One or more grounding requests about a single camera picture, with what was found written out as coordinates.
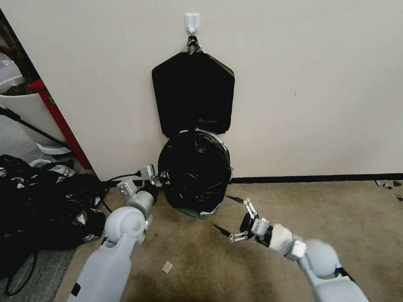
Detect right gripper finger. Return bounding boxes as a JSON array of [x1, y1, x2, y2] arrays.
[[213, 224, 251, 244], [225, 195, 257, 219]]

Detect black trash bag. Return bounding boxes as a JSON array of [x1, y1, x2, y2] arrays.
[[157, 127, 234, 215]]

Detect green trash bin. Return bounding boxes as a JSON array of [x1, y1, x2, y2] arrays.
[[174, 206, 218, 220]]

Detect flat black hanging trash bags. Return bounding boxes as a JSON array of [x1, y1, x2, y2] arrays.
[[151, 35, 236, 136]]

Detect pile of black trash bags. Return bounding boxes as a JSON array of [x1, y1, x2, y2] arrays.
[[0, 153, 107, 251]]

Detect black baseboard strip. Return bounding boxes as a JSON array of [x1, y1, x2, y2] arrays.
[[230, 173, 403, 184]]

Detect thin black pole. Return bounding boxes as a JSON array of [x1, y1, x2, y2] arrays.
[[0, 106, 73, 151]]

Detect black plastic scraps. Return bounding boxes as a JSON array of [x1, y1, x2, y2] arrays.
[[374, 179, 403, 202]]

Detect large white planter pot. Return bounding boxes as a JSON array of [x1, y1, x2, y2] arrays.
[[0, 90, 72, 155]]

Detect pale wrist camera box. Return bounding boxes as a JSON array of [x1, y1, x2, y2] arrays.
[[253, 219, 269, 235], [138, 164, 156, 182]]

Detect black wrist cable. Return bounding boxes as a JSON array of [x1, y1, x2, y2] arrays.
[[100, 171, 141, 215]]

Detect white wall hook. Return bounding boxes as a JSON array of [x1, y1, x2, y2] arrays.
[[185, 13, 200, 34]]

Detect black floor cable loop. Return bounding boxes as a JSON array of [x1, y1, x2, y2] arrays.
[[0, 248, 39, 297]]

